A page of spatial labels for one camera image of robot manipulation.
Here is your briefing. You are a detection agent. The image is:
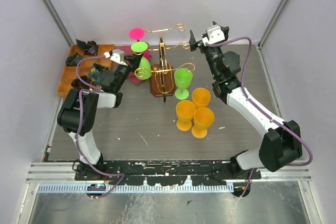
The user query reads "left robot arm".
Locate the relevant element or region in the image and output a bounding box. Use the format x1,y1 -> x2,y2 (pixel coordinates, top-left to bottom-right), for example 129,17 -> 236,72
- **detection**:
57,54 -> 142,180

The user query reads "green wine glass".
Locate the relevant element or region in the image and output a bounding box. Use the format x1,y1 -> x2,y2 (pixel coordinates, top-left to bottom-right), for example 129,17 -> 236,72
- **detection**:
131,41 -> 152,80
174,68 -> 193,100

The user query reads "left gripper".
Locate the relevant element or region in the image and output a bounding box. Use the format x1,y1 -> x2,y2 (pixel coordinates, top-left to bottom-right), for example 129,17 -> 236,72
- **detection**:
115,51 -> 142,91

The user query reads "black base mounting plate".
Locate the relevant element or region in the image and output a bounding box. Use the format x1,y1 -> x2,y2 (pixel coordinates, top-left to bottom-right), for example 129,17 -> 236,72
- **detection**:
75,159 -> 261,187

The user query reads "red cloth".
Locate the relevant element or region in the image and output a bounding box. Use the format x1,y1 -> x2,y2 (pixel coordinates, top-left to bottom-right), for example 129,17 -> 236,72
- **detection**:
116,45 -> 152,85

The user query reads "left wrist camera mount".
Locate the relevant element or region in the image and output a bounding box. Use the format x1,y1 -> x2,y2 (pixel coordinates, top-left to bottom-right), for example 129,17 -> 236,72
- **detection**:
103,49 -> 127,66

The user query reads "orange wine glass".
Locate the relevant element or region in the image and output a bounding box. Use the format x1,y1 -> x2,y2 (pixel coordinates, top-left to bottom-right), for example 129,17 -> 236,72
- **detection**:
192,108 -> 215,138
175,100 -> 196,131
192,88 -> 211,109

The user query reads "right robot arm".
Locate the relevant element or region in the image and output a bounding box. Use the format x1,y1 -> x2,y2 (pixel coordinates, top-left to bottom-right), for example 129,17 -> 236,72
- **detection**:
188,22 -> 302,179

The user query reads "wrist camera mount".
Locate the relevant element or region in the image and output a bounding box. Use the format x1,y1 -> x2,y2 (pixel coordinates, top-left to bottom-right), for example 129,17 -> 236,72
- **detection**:
202,25 -> 225,45
103,49 -> 127,66

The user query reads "pink wine glass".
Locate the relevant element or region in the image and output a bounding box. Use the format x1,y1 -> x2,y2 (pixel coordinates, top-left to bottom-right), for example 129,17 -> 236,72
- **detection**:
129,27 -> 152,61

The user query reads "dark pouch tray left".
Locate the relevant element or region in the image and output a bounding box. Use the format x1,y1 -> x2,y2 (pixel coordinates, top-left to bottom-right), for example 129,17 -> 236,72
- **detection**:
65,52 -> 83,67

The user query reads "blue floral fabric pouch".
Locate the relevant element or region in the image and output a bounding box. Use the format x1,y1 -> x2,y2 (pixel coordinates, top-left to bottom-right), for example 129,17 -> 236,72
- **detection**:
88,63 -> 110,90

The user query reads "small dark item in tray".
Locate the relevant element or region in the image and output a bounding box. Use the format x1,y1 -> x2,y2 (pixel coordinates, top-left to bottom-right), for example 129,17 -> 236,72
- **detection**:
71,76 -> 91,90

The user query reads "dark pouch tray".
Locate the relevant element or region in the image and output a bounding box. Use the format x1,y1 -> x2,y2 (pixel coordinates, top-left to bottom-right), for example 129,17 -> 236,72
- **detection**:
65,52 -> 83,67
76,39 -> 99,56

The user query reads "aluminium frame rail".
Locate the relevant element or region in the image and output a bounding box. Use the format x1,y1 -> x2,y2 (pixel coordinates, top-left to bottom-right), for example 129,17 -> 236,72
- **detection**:
26,160 -> 311,197

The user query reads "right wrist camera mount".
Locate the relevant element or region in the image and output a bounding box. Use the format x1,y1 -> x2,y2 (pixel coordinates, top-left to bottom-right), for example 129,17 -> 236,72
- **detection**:
202,25 -> 225,45

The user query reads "dark pouch tray back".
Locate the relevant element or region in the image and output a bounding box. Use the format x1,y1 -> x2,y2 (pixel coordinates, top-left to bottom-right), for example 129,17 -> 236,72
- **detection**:
76,39 -> 99,56

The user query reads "gold wire wine glass rack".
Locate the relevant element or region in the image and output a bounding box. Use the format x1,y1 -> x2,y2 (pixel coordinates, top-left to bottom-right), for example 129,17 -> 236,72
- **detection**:
144,23 -> 186,102

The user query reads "orange wine glass back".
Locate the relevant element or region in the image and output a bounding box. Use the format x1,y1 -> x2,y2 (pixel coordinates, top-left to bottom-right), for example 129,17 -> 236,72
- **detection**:
192,88 -> 211,109

